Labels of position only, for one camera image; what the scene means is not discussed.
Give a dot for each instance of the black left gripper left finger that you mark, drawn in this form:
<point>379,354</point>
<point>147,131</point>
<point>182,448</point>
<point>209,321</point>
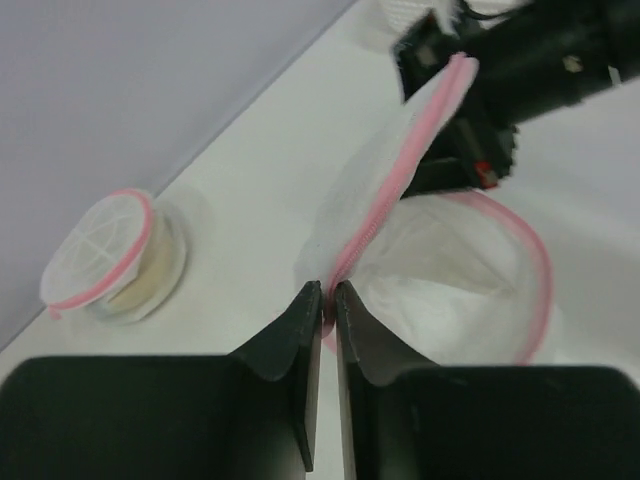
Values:
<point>247,414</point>

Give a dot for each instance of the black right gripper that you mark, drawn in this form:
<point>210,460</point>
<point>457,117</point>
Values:
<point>535,57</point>

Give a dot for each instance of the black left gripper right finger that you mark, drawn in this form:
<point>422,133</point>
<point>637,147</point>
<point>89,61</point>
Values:
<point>406,417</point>

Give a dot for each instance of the white mesh laundry bag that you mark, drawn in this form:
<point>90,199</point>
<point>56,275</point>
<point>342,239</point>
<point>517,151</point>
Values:
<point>371,185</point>
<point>120,262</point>

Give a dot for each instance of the white cloth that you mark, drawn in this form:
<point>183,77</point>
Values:
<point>422,281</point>

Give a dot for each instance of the white plastic basket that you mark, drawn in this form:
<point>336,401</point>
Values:
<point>400,15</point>

